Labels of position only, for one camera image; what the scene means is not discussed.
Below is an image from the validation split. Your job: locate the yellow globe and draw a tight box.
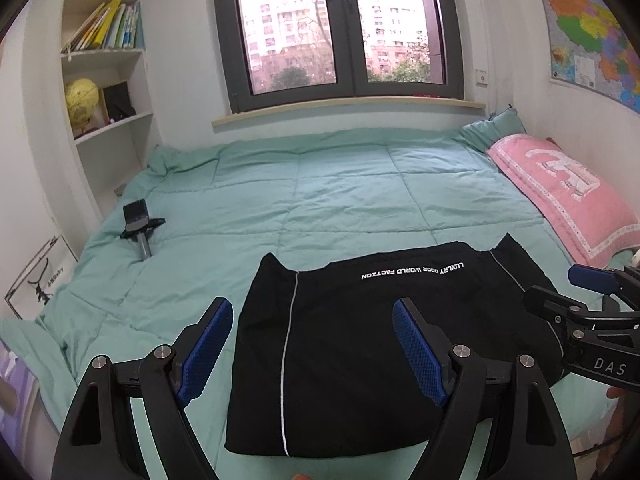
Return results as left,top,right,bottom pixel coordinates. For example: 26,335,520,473
65,78,100,138

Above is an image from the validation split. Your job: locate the pink embroidered pillow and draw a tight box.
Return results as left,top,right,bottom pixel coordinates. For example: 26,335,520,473
488,133,639,268

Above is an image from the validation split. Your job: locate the teal quilted bedspread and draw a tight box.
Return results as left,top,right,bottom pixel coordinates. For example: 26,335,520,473
0,123,640,480

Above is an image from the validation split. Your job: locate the black jacket with white stripe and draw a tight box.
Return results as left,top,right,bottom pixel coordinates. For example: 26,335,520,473
226,236,562,458

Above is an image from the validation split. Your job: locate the white framed calligraphy picture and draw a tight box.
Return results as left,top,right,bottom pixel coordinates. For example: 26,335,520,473
4,235,77,321

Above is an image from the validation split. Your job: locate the white wall socket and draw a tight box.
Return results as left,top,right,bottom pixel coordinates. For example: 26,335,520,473
474,70,488,87

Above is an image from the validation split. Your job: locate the leaning yellow book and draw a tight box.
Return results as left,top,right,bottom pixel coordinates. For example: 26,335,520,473
67,0,122,52

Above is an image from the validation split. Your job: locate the teal pillow behind pink pillow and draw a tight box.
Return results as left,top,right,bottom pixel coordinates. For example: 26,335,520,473
459,106,526,153

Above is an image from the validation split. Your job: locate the row of white green books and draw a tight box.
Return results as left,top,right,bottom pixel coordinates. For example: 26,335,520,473
102,2,140,50

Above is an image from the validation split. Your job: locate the white bookshelf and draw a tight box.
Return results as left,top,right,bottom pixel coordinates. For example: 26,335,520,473
60,0,162,216

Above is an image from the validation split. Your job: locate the right hand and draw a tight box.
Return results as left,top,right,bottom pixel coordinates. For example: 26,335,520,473
596,387,627,477

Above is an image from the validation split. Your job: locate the dark framed window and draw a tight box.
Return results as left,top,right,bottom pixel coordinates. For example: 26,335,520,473
214,0,464,113

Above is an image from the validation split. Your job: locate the black box on shelf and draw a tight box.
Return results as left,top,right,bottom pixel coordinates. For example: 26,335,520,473
101,81,137,122

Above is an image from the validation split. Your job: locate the black camera on small tripod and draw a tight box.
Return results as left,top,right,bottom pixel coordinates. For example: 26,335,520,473
119,200,166,260

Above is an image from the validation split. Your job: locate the colourful wall map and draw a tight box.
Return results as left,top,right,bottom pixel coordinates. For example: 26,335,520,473
541,0,639,112

